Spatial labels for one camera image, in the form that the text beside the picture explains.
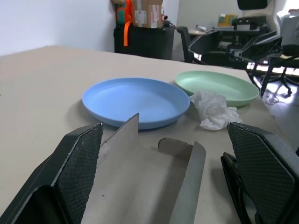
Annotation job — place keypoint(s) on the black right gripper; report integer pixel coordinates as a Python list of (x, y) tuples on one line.
[(234, 53)]

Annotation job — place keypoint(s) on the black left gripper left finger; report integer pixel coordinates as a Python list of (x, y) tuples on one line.
[(77, 163)]

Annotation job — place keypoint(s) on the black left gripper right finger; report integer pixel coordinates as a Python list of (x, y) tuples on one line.
[(268, 168)]

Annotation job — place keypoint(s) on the green plastic plate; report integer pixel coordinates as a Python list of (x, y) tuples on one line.
[(217, 81)]

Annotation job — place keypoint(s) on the white tissue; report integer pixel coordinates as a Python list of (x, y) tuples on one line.
[(212, 109)]

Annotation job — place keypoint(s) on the black office chair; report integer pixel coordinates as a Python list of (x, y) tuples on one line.
[(184, 44)]

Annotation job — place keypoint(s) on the grey rectangular eraser pad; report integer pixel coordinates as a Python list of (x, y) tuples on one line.
[(123, 135)]

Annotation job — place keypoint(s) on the blue plastic plate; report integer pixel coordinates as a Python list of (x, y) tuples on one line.
[(135, 100)]

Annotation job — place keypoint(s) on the dark storage case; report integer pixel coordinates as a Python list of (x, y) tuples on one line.
[(144, 42)]

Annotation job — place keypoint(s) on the brown cardboard box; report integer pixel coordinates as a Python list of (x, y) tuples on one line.
[(147, 14)]

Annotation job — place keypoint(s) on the teal and orange tool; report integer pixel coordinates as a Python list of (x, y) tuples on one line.
[(120, 14)]

